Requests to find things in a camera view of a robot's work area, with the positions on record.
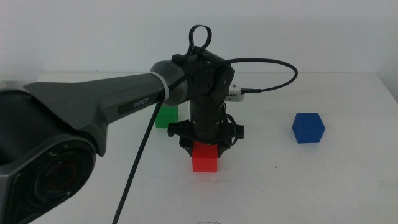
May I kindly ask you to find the blue cube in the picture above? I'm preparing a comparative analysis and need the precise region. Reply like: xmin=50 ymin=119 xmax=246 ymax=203
xmin=291 ymin=112 xmax=326 ymax=144

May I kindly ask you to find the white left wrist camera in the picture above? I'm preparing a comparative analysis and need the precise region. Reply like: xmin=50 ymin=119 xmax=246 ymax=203
xmin=225 ymin=86 xmax=246 ymax=103

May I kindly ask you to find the red cube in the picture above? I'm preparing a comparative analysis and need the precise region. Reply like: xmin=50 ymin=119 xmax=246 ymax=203
xmin=192 ymin=141 xmax=218 ymax=173

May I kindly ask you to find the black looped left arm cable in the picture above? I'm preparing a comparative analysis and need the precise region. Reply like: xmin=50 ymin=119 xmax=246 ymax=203
xmin=187 ymin=24 xmax=213 ymax=59

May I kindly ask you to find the white left arm cable tie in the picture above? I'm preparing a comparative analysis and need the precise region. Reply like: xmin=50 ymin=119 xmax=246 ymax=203
xmin=150 ymin=71 xmax=170 ymax=99

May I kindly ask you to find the green cube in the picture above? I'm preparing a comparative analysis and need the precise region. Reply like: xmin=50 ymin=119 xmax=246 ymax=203
xmin=154 ymin=104 xmax=179 ymax=129

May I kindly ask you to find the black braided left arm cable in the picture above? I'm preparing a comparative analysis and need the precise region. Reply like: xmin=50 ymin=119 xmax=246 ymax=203
xmin=111 ymin=57 xmax=299 ymax=224

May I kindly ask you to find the thin black left gripper cable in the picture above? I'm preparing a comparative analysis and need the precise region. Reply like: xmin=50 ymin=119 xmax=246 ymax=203
xmin=224 ymin=112 xmax=241 ymax=147

